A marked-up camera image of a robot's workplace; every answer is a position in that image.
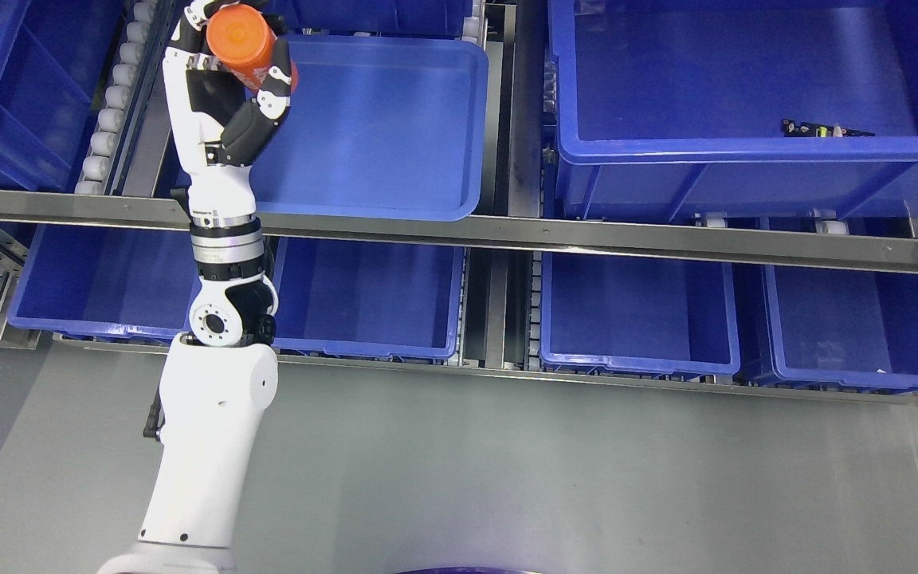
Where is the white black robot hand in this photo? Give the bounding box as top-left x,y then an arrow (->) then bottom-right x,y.
163,1 -> 298,237

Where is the white roller track left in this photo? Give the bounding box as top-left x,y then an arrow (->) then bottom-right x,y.
73,1 -> 159,195

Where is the shallow blue tray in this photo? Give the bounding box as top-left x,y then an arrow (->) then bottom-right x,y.
250,35 -> 489,222

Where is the blue bin lower far left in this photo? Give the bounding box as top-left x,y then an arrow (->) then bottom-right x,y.
8,225 -> 199,344

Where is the blue bin top centre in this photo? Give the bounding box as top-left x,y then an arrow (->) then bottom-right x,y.
265,1 -> 473,37

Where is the blue bin upper left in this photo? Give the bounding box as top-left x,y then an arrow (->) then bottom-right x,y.
0,1 -> 124,191

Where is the blue bin lower centre left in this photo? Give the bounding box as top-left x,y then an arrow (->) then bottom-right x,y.
273,238 -> 465,362

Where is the large blue bin upper right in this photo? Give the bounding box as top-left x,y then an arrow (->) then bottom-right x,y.
547,1 -> 918,224

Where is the blue bin lower centre right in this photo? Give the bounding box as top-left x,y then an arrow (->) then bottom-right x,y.
539,252 -> 742,379

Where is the small black component in bin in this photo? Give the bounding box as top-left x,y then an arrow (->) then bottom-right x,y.
780,119 -> 876,138

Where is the blue bin lower far right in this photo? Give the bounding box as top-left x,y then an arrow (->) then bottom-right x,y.
736,265 -> 918,392

